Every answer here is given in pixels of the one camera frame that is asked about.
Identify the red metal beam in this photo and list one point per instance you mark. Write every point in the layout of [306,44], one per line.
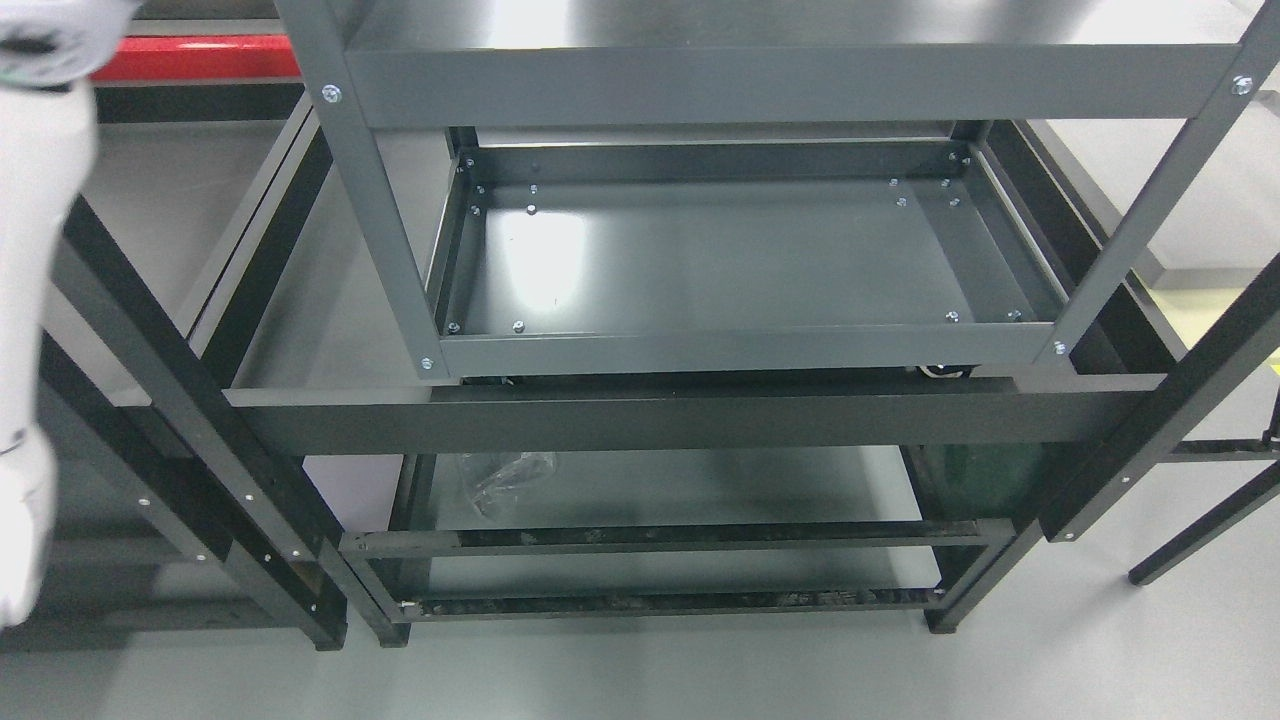
[150,59]

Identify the grey metal shelf cart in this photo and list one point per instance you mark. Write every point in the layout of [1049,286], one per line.
[675,187]

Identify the black metal shelf rack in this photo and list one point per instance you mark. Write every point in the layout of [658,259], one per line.
[239,449]

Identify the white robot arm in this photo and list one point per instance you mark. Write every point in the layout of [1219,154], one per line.
[48,145]

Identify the clear plastic bag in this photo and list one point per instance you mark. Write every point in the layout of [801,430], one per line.
[493,483]

